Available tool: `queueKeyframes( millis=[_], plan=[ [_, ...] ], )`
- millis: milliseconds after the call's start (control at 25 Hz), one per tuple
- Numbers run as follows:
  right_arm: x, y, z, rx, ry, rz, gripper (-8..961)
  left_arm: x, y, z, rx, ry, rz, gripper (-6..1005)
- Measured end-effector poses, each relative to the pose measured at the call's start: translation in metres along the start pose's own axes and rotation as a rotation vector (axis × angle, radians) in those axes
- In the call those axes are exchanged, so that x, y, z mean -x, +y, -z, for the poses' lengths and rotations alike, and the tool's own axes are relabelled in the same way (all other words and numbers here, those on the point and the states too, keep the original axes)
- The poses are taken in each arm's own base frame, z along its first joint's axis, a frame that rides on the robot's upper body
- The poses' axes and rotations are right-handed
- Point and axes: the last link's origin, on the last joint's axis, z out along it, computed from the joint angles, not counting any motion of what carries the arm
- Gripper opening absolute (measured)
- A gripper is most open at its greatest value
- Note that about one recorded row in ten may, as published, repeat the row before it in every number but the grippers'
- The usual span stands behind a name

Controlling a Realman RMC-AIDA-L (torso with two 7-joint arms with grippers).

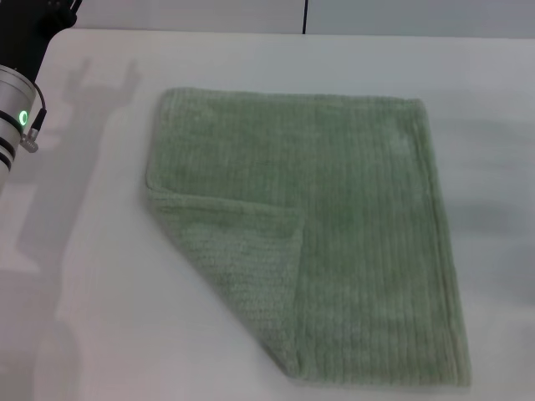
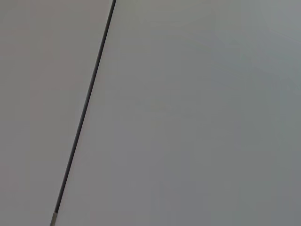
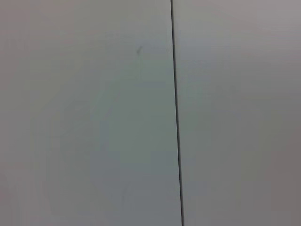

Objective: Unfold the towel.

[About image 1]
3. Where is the left arm grey cable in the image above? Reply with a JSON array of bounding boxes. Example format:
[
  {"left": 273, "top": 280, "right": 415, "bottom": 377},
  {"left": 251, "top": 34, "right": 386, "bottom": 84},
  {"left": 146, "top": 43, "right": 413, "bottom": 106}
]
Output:
[{"left": 19, "top": 83, "right": 49, "bottom": 154}]

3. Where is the green ribbed towel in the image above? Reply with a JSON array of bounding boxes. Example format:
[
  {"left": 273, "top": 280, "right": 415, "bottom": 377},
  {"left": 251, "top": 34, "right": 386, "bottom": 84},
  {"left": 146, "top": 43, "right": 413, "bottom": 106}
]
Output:
[{"left": 144, "top": 86, "right": 473, "bottom": 390}]

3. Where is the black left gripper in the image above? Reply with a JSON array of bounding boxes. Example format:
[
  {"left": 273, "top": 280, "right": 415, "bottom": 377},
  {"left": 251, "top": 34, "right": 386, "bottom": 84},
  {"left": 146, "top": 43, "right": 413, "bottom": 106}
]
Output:
[{"left": 0, "top": 0, "right": 80, "bottom": 81}]

